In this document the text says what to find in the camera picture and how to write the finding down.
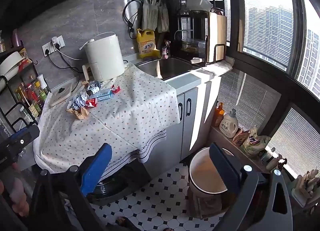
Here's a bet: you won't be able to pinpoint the floral tablecloth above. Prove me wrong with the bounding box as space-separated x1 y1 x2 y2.
33 63 181 174

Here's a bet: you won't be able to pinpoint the white power cable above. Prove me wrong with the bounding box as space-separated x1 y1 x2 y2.
58 46 83 61

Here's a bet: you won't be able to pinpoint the white pot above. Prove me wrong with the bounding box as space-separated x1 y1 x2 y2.
186 0 213 12

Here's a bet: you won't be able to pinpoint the brown paper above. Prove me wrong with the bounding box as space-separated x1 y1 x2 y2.
66 106 90 120

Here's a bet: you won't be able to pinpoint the detergent refill pouch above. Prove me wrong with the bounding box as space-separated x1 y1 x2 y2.
241 126 272 157

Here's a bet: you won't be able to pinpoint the white trash bin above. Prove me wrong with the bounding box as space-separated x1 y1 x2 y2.
188 146 237 219

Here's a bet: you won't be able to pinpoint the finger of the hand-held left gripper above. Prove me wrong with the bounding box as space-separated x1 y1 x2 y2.
5 126 40 156

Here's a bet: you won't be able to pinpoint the small snack pouch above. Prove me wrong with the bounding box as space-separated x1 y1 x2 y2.
232 129 249 147

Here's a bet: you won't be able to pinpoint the wall power outlet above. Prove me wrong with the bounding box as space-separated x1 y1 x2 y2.
51 35 66 48
42 42 54 57

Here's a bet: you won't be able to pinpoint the orange bottle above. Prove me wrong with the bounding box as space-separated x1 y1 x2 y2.
214 102 225 126

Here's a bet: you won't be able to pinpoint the hanging plastic bags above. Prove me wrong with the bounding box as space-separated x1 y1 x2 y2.
142 0 170 33

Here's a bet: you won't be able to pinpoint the chrome faucet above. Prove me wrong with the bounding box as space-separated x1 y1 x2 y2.
174 30 194 46

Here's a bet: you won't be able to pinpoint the white air fryer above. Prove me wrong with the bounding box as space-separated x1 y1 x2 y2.
79 33 129 82

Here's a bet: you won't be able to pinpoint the wooden cutting board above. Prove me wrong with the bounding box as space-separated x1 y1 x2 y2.
205 12 227 63

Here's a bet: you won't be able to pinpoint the black power cable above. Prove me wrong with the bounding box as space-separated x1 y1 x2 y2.
46 46 84 74

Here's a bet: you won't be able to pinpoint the white laundry detergent bottle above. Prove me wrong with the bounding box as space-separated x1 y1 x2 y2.
219 109 239 138

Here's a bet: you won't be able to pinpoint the silver foil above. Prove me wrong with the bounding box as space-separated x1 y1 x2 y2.
84 80 102 95

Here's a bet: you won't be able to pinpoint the grey base cabinet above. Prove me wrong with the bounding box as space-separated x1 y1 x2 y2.
147 73 223 176

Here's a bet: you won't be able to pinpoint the steel sink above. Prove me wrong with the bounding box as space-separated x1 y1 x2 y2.
135 57 203 80

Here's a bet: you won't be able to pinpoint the blue and white carton box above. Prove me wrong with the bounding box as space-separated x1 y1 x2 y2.
96 89 112 101

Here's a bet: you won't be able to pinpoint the row of condiment bottles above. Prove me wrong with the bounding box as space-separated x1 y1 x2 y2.
14 74 52 119

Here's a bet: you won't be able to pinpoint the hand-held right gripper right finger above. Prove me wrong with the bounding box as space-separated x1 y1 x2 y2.
209 142 293 231

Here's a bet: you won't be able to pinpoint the yellow detergent bottle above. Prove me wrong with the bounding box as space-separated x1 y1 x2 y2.
136 29 160 59

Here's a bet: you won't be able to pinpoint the black spice rack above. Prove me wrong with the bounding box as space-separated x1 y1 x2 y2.
0 43 48 134

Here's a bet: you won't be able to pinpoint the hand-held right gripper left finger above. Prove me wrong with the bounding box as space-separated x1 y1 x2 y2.
27 143 113 231

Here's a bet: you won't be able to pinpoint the pink bottle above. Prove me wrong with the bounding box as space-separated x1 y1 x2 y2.
10 29 22 47

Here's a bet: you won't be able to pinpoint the hanging black cable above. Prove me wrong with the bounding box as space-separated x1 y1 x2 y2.
122 0 143 39

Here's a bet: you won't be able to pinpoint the window blind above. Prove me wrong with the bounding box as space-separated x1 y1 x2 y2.
216 71 282 131
271 107 320 171

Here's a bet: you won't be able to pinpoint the white bowl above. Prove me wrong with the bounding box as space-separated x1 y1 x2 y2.
0 51 25 76

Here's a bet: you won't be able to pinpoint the white tissue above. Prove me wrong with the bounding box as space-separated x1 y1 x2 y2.
67 91 89 111

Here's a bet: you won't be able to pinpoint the black dish rack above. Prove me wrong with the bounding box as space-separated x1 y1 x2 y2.
174 0 232 67

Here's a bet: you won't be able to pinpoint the black appliance under cloth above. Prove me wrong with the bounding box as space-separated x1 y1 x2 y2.
90 163 153 206

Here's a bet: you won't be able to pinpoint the brown pump bottles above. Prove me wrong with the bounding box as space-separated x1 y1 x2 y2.
266 147 288 171

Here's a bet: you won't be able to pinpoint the person's left hand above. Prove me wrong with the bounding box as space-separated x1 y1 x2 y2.
10 163 30 218

